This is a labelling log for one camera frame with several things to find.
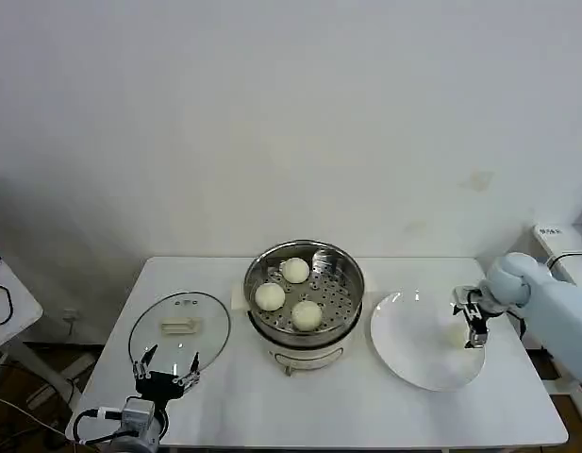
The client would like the white wall socket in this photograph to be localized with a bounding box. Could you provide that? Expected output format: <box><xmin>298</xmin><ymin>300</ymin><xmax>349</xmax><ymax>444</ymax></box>
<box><xmin>58</xmin><ymin>309</ymin><xmax>83</xmax><ymax>339</ymax></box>

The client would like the white small table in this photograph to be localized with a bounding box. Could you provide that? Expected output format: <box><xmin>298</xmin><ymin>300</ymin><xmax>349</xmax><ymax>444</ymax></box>
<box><xmin>65</xmin><ymin>256</ymin><xmax>570</xmax><ymax>449</ymax></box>

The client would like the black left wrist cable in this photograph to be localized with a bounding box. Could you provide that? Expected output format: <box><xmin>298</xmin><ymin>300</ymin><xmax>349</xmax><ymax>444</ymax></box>
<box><xmin>72</xmin><ymin>407</ymin><xmax>172</xmax><ymax>445</ymax></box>

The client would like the steel steamer basket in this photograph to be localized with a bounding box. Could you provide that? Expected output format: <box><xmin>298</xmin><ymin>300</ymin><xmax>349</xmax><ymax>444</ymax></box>
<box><xmin>243</xmin><ymin>240</ymin><xmax>367</xmax><ymax>348</ymax></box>

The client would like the thin black cable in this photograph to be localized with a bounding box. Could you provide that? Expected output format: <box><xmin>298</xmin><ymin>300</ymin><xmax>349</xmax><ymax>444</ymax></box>
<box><xmin>0</xmin><ymin>272</ymin><xmax>14</xmax><ymax>328</ymax></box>

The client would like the white steamed bun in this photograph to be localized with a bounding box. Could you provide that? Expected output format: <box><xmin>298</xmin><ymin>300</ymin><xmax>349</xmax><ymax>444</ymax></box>
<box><xmin>291</xmin><ymin>300</ymin><xmax>324</xmax><ymax>331</ymax></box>
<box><xmin>440</xmin><ymin>320</ymin><xmax>466</xmax><ymax>349</ymax></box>
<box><xmin>254</xmin><ymin>281</ymin><xmax>287</xmax><ymax>312</ymax></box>
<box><xmin>281</xmin><ymin>257</ymin><xmax>312</xmax><ymax>285</ymax></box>

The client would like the thin pale floor cable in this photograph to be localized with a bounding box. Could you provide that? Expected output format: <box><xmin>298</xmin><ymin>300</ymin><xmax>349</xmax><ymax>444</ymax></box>
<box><xmin>0</xmin><ymin>394</ymin><xmax>71</xmax><ymax>441</ymax></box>

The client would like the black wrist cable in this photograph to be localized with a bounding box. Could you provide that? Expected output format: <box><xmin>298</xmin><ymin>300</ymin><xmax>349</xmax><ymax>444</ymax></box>
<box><xmin>504</xmin><ymin>307</ymin><xmax>528</xmax><ymax>340</ymax></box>
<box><xmin>72</xmin><ymin>407</ymin><xmax>172</xmax><ymax>445</ymax></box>

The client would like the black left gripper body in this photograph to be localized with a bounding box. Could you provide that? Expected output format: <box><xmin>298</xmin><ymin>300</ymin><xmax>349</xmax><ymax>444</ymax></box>
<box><xmin>134</xmin><ymin>370</ymin><xmax>185</xmax><ymax>401</ymax></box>

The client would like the white labelled side table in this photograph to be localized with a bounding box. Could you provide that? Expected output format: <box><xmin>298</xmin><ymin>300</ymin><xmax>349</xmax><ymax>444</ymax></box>
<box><xmin>529</xmin><ymin>223</ymin><xmax>582</xmax><ymax>400</ymax></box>

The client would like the thick black cable with plug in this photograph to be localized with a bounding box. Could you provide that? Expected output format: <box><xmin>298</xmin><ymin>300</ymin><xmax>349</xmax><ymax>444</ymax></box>
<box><xmin>544</xmin><ymin>252</ymin><xmax>582</xmax><ymax>284</ymax></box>

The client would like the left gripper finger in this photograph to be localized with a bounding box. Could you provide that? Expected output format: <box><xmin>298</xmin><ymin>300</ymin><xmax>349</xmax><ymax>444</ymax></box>
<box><xmin>172</xmin><ymin>351</ymin><xmax>201</xmax><ymax>391</ymax></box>
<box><xmin>131</xmin><ymin>343</ymin><xmax>159</xmax><ymax>381</ymax></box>

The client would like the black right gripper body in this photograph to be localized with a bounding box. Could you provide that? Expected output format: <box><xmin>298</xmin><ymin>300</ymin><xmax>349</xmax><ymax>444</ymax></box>
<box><xmin>459</xmin><ymin>288</ymin><xmax>497</xmax><ymax>327</ymax></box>

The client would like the white cooker base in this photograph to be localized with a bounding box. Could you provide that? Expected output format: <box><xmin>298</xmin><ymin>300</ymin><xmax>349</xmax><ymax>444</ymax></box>
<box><xmin>230</xmin><ymin>277</ymin><xmax>374</xmax><ymax>379</ymax></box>

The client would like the oval glass lid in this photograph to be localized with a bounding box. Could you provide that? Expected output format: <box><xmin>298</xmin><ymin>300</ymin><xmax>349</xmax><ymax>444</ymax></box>
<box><xmin>127</xmin><ymin>291</ymin><xmax>232</xmax><ymax>381</ymax></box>

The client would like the white round plate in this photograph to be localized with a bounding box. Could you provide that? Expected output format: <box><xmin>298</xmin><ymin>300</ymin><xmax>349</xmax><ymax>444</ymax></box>
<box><xmin>369</xmin><ymin>289</ymin><xmax>488</xmax><ymax>393</ymax></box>

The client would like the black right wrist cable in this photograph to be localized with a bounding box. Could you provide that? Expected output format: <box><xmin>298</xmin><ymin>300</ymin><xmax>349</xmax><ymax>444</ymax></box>
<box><xmin>504</xmin><ymin>307</ymin><xmax>528</xmax><ymax>340</ymax></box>

